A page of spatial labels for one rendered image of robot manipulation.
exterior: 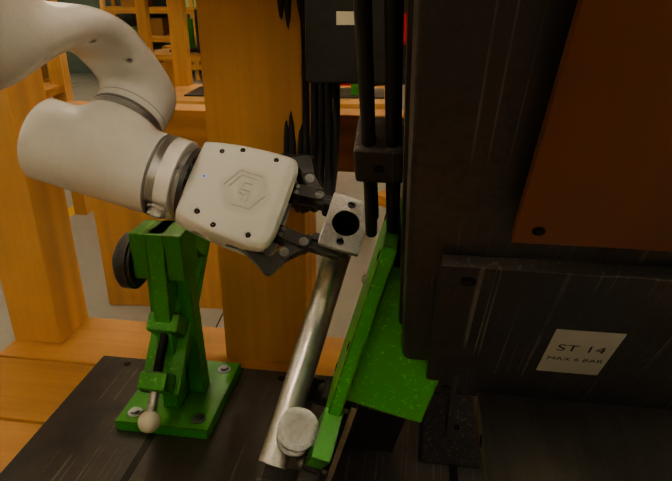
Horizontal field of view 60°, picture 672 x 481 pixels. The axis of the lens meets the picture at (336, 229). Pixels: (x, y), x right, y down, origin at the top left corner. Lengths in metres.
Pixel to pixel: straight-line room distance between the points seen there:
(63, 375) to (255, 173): 0.58
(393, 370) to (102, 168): 0.33
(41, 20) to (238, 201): 0.22
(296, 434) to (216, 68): 0.50
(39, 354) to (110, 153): 0.59
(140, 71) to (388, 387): 0.39
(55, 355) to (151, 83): 0.60
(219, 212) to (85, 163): 0.13
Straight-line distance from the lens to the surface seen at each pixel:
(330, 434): 0.53
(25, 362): 1.11
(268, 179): 0.57
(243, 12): 0.81
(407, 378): 0.51
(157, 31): 10.48
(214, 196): 0.57
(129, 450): 0.85
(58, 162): 0.61
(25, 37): 0.52
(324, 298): 0.66
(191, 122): 0.95
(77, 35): 0.56
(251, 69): 0.81
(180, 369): 0.81
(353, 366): 0.50
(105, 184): 0.60
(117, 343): 1.10
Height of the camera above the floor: 1.45
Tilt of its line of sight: 23 degrees down
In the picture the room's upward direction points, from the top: straight up
